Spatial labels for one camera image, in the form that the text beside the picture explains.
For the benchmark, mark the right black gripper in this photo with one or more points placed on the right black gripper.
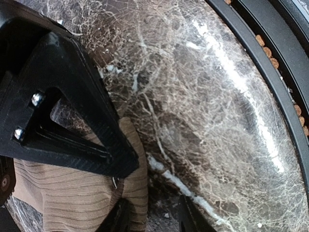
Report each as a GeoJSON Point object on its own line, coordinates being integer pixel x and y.
{"type": "Point", "coordinates": [20, 30]}

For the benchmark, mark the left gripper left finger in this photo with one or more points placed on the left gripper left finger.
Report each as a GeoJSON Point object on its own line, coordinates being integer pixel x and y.
{"type": "Point", "coordinates": [118, 218]}

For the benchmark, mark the tan brown sock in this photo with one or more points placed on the tan brown sock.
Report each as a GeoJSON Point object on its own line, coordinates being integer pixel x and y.
{"type": "Point", "coordinates": [71, 200]}

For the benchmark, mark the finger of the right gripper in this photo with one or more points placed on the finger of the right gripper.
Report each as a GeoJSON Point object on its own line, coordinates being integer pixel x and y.
{"type": "Point", "coordinates": [55, 110]}

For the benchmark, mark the black front rail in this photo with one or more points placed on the black front rail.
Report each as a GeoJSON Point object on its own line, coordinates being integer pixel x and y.
{"type": "Point", "coordinates": [275, 36]}

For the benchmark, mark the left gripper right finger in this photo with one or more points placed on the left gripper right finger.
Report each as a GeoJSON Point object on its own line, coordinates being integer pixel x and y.
{"type": "Point", "coordinates": [190, 219]}

